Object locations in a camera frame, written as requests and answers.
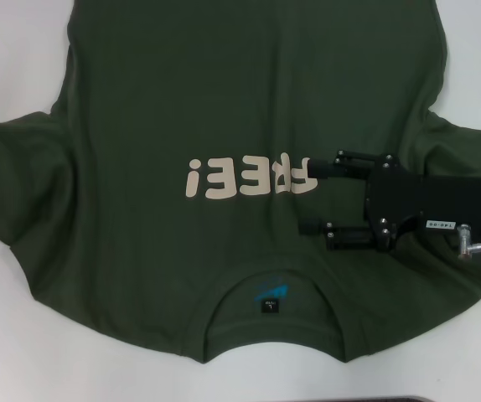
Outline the dark green FREE t-shirt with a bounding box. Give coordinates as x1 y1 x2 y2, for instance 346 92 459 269
0 0 481 369

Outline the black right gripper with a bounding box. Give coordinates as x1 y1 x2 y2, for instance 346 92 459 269
297 148 481 253

